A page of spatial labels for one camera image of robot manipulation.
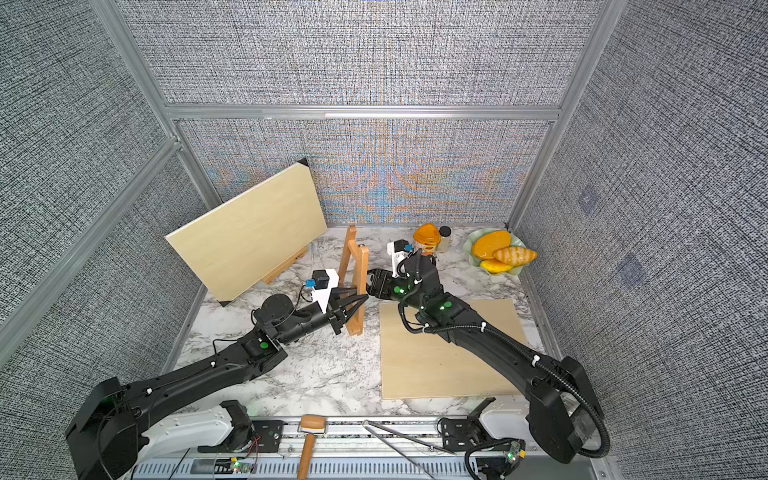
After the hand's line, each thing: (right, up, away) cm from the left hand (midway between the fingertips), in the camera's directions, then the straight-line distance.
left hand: (370, 293), depth 67 cm
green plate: (+33, +10, +40) cm, 53 cm away
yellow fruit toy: (+41, +4, +36) cm, 55 cm away
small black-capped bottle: (+25, +16, +39) cm, 49 cm away
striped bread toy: (+47, +8, +33) cm, 58 cm away
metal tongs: (-1, -35, +10) cm, 36 cm away
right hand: (-2, +4, +7) cm, 9 cm away
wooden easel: (-31, +4, +36) cm, 48 cm away
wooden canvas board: (-41, +11, +22) cm, 48 cm away
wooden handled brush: (-15, -34, +8) cm, 38 cm away
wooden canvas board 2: (+15, -23, +18) cm, 33 cm away
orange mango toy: (+40, +13, +41) cm, 59 cm away
